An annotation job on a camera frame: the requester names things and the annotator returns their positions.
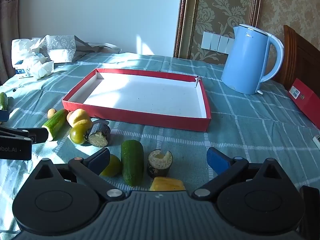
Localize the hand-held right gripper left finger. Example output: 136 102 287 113
30 147 125 202

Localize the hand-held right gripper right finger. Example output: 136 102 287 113
191 147 288 201

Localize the green tomato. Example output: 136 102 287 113
99 154 122 177
69 125 88 145

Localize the cut green cucumber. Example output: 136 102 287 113
41 109 68 142

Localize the dark green cucumber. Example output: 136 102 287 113
121 140 145 187

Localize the yellow bell pepper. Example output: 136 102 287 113
69 108 92 129

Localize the yellow pepper piece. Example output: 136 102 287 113
149 177 186 192

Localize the notched eggplant chunk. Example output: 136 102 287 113
146 149 173 179

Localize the red shallow cardboard tray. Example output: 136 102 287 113
62 68 212 132

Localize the teal checked tablecloth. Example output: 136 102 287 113
0 52 320 240

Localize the crumpled white tissue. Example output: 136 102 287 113
35 59 54 80

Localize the white plastic bag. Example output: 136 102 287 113
11 37 49 78

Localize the grey patterned gift bag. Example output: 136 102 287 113
41 34 123 64

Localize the patterned curtain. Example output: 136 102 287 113
0 0 22 85

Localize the blue electric kettle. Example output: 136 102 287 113
221 24 285 95

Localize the flat red box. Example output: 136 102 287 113
287 78 320 130

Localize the wooden chair back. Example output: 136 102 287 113
271 25 320 98

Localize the white wall switch panel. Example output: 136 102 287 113
201 31 235 54

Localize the ornate wooden wall frame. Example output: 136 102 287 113
173 0 262 58

